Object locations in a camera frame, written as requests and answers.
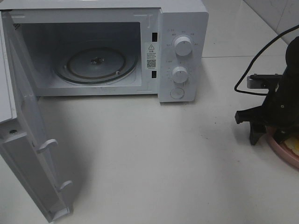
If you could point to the pink round plate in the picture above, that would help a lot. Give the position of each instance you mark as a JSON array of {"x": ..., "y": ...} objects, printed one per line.
[{"x": 281, "y": 150}]

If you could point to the toast bread sandwich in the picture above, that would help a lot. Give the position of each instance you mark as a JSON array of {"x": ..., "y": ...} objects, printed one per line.
[{"x": 292, "y": 144}]

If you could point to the white round knob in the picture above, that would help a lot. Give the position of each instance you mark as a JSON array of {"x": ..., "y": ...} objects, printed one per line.
[
  {"x": 183, "y": 45},
  {"x": 180, "y": 74}
]

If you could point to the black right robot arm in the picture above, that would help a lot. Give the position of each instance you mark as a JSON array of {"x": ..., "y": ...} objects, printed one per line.
[{"x": 292, "y": 61}]

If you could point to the lower white round knob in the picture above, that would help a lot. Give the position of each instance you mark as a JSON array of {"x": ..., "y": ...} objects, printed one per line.
[{"x": 180, "y": 74}]

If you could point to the glass microwave turntable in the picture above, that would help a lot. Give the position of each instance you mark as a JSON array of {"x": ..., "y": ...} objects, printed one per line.
[{"x": 95, "y": 65}]

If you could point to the white microwave oven body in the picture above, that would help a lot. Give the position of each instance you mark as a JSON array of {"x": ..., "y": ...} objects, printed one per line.
[{"x": 49, "y": 28}]

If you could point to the round white door button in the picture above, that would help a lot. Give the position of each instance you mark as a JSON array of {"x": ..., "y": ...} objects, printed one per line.
[{"x": 177, "y": 93}]

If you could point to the upper white round knob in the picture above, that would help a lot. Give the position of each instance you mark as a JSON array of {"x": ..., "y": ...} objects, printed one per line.
[{"x": 183, "y": 45}]

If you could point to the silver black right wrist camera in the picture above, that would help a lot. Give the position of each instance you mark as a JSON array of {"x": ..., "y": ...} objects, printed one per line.
[{"x": 258, "y": 81}]

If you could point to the white warning label sticker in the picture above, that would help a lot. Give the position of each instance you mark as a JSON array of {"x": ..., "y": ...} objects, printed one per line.
[{"x": 151, "y": 55}]

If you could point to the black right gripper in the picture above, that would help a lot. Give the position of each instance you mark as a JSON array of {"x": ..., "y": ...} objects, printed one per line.
[{"x": 281, "y": 109}]

